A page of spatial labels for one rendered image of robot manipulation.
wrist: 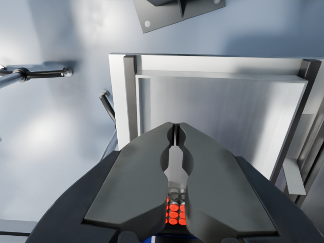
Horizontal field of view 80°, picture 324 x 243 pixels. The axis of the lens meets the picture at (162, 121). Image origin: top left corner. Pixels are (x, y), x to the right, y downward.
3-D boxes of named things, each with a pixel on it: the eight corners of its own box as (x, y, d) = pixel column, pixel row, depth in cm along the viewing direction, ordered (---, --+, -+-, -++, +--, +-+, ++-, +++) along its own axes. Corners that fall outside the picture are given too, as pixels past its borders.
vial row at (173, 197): (236, 198, 46) (242, 215, 42) (159, 194, 46) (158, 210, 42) (237, 191, 45) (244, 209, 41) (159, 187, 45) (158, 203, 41)
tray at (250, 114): (248, 212, 48) (253, 225, 45) (143, 206, 49) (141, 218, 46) (295, 74, 32) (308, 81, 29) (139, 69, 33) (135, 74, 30)
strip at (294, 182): (289, 173, 42) (305, 195, 36) (275, 172, 42) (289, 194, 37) (313, 114, 35) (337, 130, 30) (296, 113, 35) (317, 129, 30)
